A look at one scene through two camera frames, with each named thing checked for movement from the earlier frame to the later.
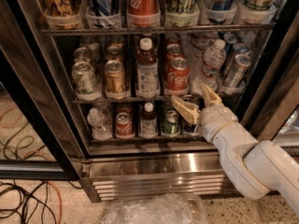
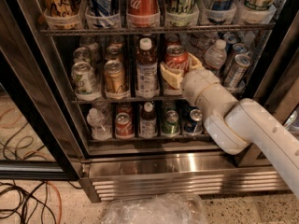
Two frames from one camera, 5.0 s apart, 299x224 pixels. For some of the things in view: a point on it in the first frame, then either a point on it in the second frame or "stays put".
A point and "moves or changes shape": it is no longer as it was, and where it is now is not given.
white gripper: x=217 y=119 to x=196 y=82
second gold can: x=114 y=53 stays put
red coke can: x=177 y=77 moves or changes shape
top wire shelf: x=247 y=28 stays put
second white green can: x=82 y=54 stays put
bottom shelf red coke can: x=124 y=126 stays put
